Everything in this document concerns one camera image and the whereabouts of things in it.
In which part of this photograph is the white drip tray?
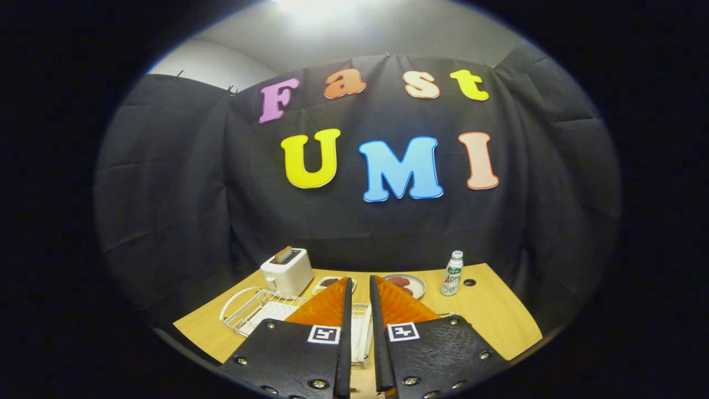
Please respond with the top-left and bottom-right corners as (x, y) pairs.
(258, 301), (312, 329)

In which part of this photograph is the white divided bean dish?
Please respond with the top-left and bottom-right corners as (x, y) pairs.
(312, 276), (358, 296)

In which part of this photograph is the white bottle green cap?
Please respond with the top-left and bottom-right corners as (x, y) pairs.
(440, 250), (464, 296)

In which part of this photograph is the beige round plate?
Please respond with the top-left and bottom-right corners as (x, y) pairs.
(382, 273), (427, 300)

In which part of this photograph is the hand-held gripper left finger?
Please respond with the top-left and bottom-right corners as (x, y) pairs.
(219, 276), (353, 399)

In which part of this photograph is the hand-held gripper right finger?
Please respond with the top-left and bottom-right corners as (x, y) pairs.
(369, 274), (509, 399)

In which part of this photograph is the white wire dish rack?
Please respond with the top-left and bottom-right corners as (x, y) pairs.
(219, 287), (373, 369)

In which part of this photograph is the black backdrop cloth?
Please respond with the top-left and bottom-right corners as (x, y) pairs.
(94, 47), (621, 333)

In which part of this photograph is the white toaster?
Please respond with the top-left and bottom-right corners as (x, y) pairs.
(260, 247), (314, 297)

